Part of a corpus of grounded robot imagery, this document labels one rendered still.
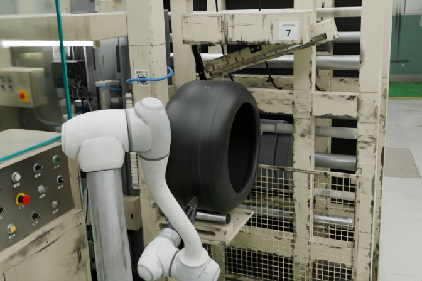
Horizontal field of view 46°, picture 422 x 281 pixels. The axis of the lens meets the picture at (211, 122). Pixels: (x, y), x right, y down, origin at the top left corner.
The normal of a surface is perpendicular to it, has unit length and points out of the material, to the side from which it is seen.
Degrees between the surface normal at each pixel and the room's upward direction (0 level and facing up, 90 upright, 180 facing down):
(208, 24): 90
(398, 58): 90
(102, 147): 76
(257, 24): 90
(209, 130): 62
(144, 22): 90
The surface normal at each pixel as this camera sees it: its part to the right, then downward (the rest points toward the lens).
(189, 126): -0.36, -0.30
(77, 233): 0.92, 0.07
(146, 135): 0.40, 0.37
